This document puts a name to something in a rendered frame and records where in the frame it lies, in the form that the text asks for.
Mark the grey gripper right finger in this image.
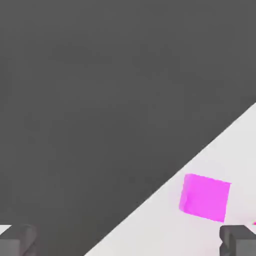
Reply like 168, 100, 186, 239
219, 224, 256, 256

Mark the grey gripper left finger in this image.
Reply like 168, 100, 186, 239
0, 224, 38, 256

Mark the large magenta box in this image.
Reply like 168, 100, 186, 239
178, 173, 233, 223

